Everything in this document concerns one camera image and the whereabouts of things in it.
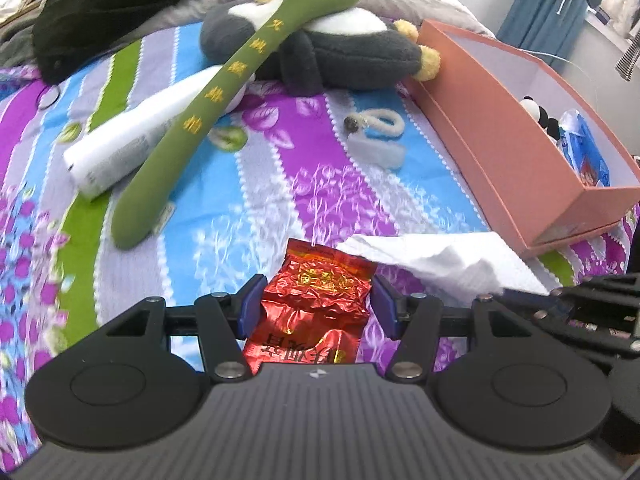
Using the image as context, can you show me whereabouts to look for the dark grey garment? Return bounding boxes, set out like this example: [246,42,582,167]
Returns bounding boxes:
[0,7,41,68]

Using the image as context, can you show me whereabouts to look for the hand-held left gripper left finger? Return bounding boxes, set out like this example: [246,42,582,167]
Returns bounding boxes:
[102,274,268,383]

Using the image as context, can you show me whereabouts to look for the striped floral bedsheet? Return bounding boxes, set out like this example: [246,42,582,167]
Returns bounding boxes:
[0,20,640,471]

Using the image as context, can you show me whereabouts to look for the green plush spoon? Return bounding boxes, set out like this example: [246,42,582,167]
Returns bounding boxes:
[111,0,362,251]

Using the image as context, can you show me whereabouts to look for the blue curtain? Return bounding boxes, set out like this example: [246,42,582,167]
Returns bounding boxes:
[497,0,608,68]

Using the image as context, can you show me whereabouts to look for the black coat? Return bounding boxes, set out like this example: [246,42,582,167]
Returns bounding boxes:
[32,0,278,86]

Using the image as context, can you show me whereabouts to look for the white plastic bottle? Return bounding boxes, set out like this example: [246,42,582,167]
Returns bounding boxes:
[63,65,248,197]

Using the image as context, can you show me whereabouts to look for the grey striped hanging sweater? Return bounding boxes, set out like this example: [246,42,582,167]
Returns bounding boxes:
[616,30,640,81]

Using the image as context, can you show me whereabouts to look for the white pipe cleaner loop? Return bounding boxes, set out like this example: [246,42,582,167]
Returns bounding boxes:
[344,107,406,138]

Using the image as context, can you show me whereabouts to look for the pink cardboard box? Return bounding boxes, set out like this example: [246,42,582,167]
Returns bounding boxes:
[416,18,640,259]

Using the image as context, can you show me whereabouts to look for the small panda plush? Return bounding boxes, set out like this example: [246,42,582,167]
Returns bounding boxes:
[519,96,563,141]

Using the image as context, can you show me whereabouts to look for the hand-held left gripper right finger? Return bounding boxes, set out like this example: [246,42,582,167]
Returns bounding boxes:
[371,275,538,383]

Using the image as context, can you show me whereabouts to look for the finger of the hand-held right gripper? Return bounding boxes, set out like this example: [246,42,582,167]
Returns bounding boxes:
[565,274,640,313]
[500,286,640,373]

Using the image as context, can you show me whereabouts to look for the clear plastic piece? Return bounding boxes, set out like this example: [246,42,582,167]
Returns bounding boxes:
[348,132,407,169]

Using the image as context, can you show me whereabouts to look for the white tissue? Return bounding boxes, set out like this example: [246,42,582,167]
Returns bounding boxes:
[337,232,551,303]

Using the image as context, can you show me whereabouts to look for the red foil packet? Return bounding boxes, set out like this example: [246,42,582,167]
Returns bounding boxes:
[243,238,376,376]

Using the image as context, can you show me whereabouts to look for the grey penguin plush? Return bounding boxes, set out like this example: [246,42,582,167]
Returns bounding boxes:
[200,0,442,97]

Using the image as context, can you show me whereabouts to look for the blue tissue packet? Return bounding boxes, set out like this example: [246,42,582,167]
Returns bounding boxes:
[557,110,612,188]

